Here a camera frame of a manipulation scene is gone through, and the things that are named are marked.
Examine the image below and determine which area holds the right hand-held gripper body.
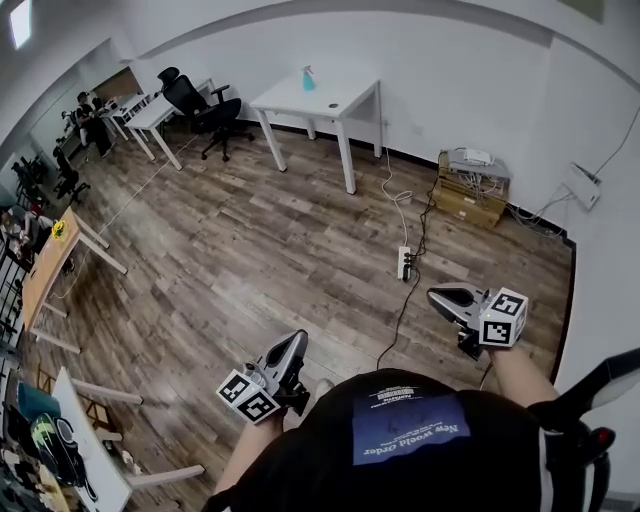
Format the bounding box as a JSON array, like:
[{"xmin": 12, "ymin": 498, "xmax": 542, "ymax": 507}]
[{"xmin": 456, "ymin": 285, "xmax": 530, "ymax": 362}]

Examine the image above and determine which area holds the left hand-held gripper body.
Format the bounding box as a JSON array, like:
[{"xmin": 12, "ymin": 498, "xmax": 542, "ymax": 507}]
[{"xmin": 215, "ymin": 360, "xmax": 312, "ymax": 426}]

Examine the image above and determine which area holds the person's left forearm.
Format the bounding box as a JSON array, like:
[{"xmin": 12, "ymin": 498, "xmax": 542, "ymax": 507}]
[{"xmin": 213, "ymin": 409, "xmax": 291, "ymax": 499}]

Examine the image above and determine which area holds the person's right forearm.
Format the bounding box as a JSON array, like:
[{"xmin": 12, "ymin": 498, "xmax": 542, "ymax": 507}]
[{"xmin": 482, "ymin": 343, "xmax": 560, "ymax": 409}]

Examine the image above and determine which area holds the brown cardboard box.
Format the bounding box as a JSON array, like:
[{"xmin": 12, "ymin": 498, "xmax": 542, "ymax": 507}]
[{"xmin": 432, "ymin": 169, "xmax": 509, "ymax": 230}]

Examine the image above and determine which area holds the person's black t-shirt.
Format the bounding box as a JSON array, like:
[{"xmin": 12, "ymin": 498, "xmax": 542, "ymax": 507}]
[{"xmin": 202, "ymin": 368, "xmax": 611, "ymax": 512}]

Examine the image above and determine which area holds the crumpled white paper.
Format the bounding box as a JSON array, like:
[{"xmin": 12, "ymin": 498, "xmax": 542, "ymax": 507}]
[{"xmin": 119, "ymin": 449, "xmax": 145, "ymax": 476}]

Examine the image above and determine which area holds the white table with round hole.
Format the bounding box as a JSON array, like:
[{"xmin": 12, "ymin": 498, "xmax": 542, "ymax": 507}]
[{"xmin": 52, "ymin": 367, "xmax": 206, "ymax": 512}]

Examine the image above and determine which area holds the black green helmet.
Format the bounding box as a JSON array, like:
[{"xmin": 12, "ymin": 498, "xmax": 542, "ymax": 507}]
[{"xmin": 29, "ymin": 412, "xmax": 99, "ymax": 501}]

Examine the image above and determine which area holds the teal bag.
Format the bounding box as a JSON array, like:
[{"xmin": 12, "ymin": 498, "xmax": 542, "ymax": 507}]
[{"xmin": 17, "ymin": 384, "xmax": 56, "ymax": 419}]

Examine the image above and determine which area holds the wooden desk with white legs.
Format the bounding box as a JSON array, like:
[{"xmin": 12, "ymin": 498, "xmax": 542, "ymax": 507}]
[{"xmin": 22, "ymin": 206, "xmax": 129, "ymax": 354}]

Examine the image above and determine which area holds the white square table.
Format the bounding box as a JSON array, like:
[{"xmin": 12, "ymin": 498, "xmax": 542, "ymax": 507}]
[{"xmin": 248, "ymin": 69, "xmax": 384, "ymax": 196}]

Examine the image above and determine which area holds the black mesh office chair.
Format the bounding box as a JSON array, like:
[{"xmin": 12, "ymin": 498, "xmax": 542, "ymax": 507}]
[{"xmin": 156, "ymin": 66, "xmax": 255, "ymax": 164}]

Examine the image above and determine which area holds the white desk with shelf box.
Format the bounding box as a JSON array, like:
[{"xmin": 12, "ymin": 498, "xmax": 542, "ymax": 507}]
[{"xmin": 102, "ymin": 92, "xmax": 151, "ymax": 142}]

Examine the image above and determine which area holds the ceiling light panel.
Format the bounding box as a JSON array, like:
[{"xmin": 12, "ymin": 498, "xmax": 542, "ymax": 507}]
[{"xmin": 9, "ymin": 0, "xmax": 32, "ymax": 50}]

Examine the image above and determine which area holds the black power cable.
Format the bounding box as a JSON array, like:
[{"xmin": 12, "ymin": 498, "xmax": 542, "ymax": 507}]
[{"xmin": 375, "ymin": 277, "xmax": 422, "ymax": 371}]

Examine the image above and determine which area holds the white power strip cable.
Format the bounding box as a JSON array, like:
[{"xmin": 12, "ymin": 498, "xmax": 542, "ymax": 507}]
[{"xmin": 380, "ymin": 144, "xmax": 414, "ymax": 249}]

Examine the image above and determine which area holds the white cable bundle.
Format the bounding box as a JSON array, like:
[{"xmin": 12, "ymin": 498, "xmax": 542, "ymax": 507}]
[{"xmin": 507, "ymin": 182, "xmax": 574, "ymax": 236}]

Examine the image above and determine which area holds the grey network switch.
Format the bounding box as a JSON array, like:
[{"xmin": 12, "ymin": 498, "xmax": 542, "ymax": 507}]
[{"xmin": 444, "ymin": 148, "xmax": 512, "ymax": 182}]

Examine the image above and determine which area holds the black harness with grey straps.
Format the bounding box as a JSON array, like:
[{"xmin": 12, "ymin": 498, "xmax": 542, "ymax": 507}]
[{"xmin": 529, "ymin": 347, "xmax": 640, "ymax": 512}]

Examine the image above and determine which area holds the white wall-mounted box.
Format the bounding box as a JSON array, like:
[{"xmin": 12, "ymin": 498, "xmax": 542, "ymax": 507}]
[{"xmin": 562, "ymin": 162, "xmax": 603, "ymax": 211}]

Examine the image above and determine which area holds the grey wall cable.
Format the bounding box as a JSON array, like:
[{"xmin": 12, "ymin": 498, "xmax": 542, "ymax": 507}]
[{"xmin": 592, "ymin": 105, "xmax": 640, "ymax": 180}]

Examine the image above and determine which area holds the thin white floor cable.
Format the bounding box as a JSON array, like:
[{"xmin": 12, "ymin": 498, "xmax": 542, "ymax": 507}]
[{"xmin": 47, "ymin": 132, "xmax": 204, "ymax": 301}]

